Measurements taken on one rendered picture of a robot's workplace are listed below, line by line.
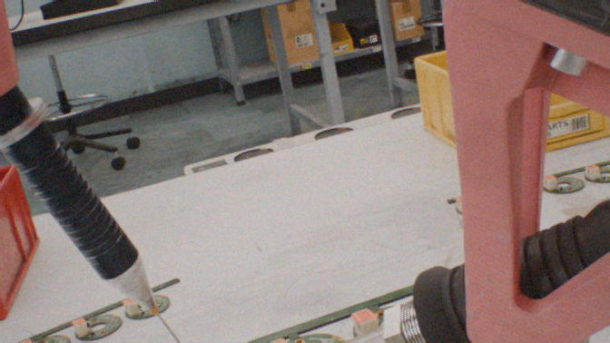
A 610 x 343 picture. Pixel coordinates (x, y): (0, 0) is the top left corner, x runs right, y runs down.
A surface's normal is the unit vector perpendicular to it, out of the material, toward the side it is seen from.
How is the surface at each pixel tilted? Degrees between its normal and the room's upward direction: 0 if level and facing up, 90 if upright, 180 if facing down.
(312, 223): 0
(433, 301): 36
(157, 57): 90
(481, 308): 98
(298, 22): 90
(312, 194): 0
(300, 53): 89
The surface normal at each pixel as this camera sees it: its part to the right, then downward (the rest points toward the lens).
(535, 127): -0.40, 0.30
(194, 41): 0.30, 0.25
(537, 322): -0.45, 0.49
